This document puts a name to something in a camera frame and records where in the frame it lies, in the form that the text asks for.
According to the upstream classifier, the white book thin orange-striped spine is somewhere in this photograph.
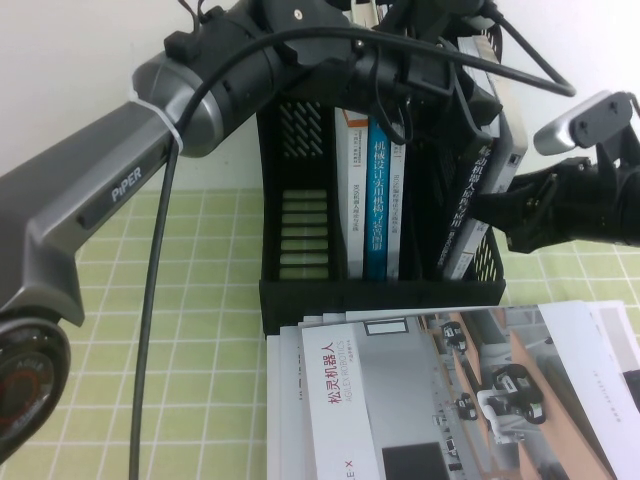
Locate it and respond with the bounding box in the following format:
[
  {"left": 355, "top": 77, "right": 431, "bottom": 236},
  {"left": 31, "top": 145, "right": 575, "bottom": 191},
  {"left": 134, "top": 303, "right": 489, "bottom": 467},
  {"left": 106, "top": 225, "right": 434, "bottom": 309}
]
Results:
[{"left": 389, "top": 142, "right": 410, "bottom": 280}]

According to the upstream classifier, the green checked tablecloth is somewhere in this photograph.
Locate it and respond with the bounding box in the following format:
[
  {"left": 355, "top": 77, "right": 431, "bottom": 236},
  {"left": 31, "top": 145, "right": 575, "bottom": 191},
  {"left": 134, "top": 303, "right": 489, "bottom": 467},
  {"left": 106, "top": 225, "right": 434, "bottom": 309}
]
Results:
[{"left": 0, "top": 174, "right": 640, "bottom": 480}]

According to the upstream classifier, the long black cable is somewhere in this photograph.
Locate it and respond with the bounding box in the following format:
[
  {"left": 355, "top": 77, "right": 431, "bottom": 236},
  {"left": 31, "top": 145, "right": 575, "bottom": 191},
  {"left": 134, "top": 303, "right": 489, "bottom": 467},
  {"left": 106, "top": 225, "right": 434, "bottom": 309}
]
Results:
[{"left": 130, "top": 0, "right": 576, "bottom": 480}]

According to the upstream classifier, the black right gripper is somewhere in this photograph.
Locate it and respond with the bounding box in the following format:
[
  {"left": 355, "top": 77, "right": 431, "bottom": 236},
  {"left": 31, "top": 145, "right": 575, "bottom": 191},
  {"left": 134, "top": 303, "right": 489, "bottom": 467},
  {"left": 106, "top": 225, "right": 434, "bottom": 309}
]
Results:
[{"left": 472, "top": 157, "right": 624, "bottom": 253}]

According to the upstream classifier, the black robotics book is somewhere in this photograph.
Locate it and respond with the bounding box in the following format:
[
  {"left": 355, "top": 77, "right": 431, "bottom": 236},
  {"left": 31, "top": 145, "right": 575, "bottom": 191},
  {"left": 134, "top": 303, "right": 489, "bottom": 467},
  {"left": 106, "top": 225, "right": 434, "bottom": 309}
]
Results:
[{"left": 424, "top": 99, "right": 501, "bottom": 276}]

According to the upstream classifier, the white self-driving book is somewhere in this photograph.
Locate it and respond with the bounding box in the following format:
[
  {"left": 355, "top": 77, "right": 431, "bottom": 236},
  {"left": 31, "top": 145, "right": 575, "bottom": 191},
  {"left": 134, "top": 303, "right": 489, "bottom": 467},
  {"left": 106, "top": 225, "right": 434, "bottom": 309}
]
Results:
[{"left": 444, "top": 34, "right": 530, "bottom": 280}]

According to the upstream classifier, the black plastic book holder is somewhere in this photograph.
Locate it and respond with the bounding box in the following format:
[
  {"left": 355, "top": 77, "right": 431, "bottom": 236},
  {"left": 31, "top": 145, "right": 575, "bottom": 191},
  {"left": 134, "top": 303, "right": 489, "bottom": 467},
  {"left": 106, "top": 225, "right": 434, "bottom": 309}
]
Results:
[{"left": 254, "top": 19, "right": 507, "bottom": 341}]

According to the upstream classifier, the white paper brochure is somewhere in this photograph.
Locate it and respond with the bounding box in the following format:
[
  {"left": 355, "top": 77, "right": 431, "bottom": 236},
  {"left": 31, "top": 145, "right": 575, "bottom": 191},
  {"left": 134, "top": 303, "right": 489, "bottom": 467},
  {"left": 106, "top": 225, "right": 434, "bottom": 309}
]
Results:
[
  {"left": 265, "top": 327, "right": 321, "bottom": 480},
  {"left": 297, "top": 309, "right": 351, "bottom": 480}
]

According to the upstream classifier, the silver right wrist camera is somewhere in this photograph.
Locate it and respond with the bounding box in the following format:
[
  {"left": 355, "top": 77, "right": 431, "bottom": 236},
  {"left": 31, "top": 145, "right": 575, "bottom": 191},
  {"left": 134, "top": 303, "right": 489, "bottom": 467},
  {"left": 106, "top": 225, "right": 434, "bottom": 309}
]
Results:
[{"left": 533, "top": 89, "right": 637, "bottom": 156}]

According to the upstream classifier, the white book thick orange-striped spine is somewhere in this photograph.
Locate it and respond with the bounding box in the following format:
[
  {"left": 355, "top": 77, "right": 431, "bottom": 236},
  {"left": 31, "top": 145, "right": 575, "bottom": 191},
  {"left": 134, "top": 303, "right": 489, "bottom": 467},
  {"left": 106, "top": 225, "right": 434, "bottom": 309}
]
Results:
[{"left": 333, "top": 107, "right": 371, "bottom": 279}]

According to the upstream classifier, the white zip tie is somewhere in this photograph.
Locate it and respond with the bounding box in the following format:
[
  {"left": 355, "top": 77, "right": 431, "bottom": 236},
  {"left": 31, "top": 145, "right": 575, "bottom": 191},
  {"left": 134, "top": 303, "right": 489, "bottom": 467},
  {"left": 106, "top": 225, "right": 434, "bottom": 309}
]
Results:
[{"left": 131, "top": 84, "right": 185, "bottom": 157}]

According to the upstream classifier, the blue spine book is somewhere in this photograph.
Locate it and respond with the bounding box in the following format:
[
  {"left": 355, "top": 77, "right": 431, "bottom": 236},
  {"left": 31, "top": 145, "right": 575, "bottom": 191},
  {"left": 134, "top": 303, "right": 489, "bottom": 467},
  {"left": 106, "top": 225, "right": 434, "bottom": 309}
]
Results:
[{"left": 349, "top": 0, "right": 404, "bottom": 281}]

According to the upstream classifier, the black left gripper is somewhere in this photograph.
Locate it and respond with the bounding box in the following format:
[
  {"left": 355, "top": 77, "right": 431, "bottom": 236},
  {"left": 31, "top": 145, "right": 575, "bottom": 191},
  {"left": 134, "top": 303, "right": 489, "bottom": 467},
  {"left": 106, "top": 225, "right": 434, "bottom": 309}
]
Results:
[{"left": 352, "top": 42, "right": 503, "bottom": 137}]

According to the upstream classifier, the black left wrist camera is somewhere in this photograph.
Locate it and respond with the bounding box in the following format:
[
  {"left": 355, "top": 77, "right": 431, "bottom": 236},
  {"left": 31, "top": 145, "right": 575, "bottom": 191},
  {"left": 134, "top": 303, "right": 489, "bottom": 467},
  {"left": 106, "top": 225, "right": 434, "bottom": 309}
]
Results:
[{"left": 377, "top": 0, "right": 496, "bottom": 39}]

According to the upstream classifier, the white brochure with grey rectangle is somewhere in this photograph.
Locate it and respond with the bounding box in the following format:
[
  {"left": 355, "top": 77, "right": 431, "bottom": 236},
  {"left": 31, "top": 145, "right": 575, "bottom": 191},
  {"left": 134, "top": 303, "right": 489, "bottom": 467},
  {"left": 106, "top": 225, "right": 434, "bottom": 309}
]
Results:
[{"left": 584, "top": 298, "right": 640, "bottom": 480}]

